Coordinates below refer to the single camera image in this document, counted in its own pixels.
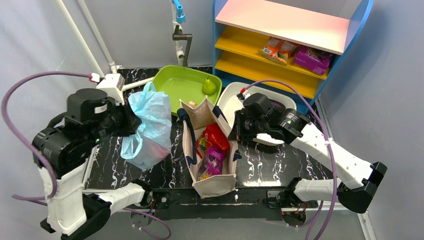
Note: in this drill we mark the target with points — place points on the cream canvas tote bag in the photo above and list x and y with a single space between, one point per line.
195 120

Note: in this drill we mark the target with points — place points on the blue shelf with coloured boards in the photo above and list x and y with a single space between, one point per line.
242 27

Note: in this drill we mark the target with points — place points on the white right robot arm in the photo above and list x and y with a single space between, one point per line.
356 181

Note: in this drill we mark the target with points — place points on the purple eggplant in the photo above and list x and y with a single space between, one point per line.
278 105

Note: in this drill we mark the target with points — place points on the green rectangular tray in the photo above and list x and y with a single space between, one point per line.
185 84

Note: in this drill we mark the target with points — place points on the garlic bulb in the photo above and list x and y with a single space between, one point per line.
192 104

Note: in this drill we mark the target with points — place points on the purple snack bag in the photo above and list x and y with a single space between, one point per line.
211 163
315 60

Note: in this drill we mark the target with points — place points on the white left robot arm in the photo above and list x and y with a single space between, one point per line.
92 116

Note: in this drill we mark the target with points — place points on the grey faucet on pipe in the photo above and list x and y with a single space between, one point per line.
182 40

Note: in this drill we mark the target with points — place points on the white rectangular tray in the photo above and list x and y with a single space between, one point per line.
229 103

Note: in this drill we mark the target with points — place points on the red snack bag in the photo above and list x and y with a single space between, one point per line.
212 136

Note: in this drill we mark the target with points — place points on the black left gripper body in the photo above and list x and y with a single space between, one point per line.
128 118

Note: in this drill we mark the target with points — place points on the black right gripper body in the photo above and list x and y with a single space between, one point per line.
237 125

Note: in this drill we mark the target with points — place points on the orange snack bag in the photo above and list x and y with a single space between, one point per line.
278 50

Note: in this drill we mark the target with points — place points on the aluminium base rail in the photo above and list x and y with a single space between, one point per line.
354 182

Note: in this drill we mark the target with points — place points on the purple snack bag top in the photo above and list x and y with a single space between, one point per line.
211 163

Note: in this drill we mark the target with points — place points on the purple snack bag lower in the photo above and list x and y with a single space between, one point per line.
315 60

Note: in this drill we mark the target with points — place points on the green pear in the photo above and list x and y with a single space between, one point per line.
209 87

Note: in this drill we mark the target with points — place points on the light blue printed plastic bag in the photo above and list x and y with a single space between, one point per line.
151 142

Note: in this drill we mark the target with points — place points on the white pipe frame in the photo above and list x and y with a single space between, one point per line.
115 35

